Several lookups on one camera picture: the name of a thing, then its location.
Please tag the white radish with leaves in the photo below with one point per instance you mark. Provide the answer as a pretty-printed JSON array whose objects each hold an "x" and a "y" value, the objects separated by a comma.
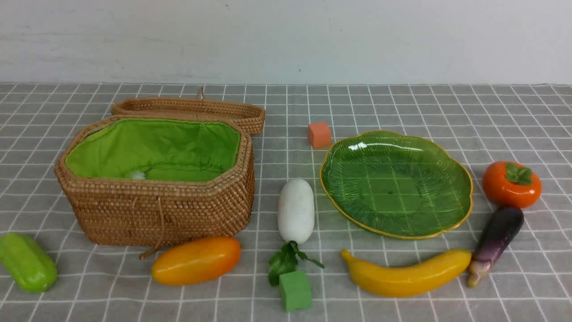
[{"x": 296, "y": 220}]

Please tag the orange yellow mango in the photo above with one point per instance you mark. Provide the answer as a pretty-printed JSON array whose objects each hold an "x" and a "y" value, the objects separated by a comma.
[{"x": 197, "y": 261}]

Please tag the yellow banana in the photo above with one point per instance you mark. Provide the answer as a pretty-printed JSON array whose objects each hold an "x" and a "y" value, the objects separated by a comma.
[{"x": 407, "y": 281}]

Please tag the orange persimmon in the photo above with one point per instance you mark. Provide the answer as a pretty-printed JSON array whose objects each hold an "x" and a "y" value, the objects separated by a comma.
[{"x": 511, "y": 184}]

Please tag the purple eggplant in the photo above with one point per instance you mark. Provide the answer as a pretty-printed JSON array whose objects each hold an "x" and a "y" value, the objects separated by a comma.
[{"x": 501, "y": 228}]

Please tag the green cucumber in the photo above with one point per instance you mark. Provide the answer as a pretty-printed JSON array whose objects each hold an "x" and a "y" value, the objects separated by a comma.
[{"x": 27, "y": 263}]

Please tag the orange foam cube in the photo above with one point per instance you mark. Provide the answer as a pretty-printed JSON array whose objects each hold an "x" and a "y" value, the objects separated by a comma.
[{"x": 319, "y": 135}]

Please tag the woven wicker basket lid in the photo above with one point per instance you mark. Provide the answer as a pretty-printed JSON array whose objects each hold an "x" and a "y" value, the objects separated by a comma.
[{"x": 246, "y": 116}]

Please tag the green glass leaf plate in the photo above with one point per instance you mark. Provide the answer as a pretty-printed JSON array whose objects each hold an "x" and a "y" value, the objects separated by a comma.
[{"x": 398, "y": 186}]

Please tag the green foam cube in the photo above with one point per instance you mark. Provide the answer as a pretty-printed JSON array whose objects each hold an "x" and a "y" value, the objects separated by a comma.
[{"x": 295, "y": 291}]

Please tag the woven wicker basket green lining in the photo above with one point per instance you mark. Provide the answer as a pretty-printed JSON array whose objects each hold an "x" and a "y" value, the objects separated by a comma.
[{"x": 158, "y": 182}]

